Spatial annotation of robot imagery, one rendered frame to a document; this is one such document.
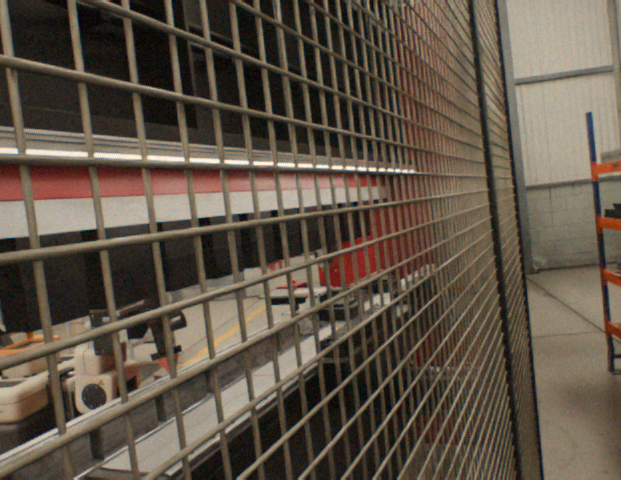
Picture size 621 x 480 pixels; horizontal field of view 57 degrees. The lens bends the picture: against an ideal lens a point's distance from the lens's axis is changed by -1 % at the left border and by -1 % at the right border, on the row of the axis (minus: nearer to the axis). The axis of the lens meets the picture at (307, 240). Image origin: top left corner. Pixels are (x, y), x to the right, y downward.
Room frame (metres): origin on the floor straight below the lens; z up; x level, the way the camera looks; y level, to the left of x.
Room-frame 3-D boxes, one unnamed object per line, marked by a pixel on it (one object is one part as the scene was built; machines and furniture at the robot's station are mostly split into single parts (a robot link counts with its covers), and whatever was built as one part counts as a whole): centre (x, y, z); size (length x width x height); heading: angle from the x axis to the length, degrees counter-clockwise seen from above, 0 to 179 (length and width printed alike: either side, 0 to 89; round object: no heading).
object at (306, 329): (2.27, -0.04, 0.92); 0.39 x 0.06 x 0.10; 156
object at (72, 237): (1.06, 0.50, 1.26); 0.15 x 0.09 x 0.17; 156
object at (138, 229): (1.25, 0.42, 1.26); 0.15 x 0.09 x 0.17; 156
